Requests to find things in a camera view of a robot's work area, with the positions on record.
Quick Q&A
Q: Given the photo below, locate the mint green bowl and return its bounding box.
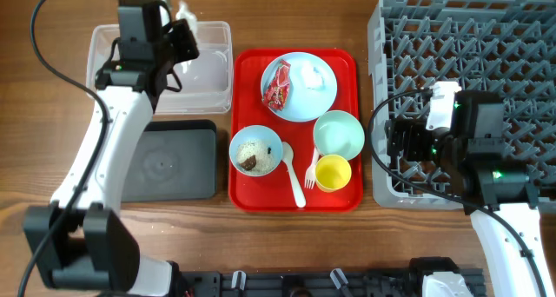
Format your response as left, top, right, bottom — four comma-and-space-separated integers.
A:
313, 110, 365, 161

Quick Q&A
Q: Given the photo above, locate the yellow plastic cup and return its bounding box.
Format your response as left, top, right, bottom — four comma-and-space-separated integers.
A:
315, 155, 352, 193

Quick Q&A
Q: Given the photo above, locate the white plastic fork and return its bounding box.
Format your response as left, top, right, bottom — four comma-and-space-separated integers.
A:
304, 148, 320, 189

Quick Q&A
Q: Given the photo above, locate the light blue plate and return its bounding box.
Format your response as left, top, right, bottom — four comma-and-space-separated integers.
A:
261, 52, 338, 122

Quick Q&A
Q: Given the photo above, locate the red snack wrapper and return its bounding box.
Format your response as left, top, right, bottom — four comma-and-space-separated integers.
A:
262, 59, 291, 111

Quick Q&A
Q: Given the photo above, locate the white napkin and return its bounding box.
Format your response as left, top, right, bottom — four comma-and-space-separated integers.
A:
301, 62, 324, 89
175, 0, 198, 31

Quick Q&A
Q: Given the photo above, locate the white plastic spoon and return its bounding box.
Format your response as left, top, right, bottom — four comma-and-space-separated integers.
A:
281, 142, 307, 208

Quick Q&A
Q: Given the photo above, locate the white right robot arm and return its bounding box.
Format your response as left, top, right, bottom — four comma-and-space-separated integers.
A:
385, 89, 554, 296

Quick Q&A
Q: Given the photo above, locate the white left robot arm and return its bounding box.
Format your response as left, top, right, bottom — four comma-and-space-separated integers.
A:
23, 0, 199, 296

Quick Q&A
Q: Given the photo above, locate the black waste tray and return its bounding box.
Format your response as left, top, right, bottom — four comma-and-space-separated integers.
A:
122, 119, 217, 202

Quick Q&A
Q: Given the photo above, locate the grey dishwasher rack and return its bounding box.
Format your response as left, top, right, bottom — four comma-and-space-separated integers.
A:
367, 0, 555, 214

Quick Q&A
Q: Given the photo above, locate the clear plastic bin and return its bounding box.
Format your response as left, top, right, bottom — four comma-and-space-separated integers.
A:
86, 21, 233, 116

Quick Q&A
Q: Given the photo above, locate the blue bowl with rice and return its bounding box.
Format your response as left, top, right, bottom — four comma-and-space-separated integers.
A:
228, 125, 283, 177

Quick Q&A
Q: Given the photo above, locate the red plastic tray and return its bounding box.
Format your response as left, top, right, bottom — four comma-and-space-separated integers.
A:
228, 49, 363, 213

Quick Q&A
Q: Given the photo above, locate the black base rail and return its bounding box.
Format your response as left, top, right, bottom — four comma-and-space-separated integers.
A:
182, 257, 487, 297

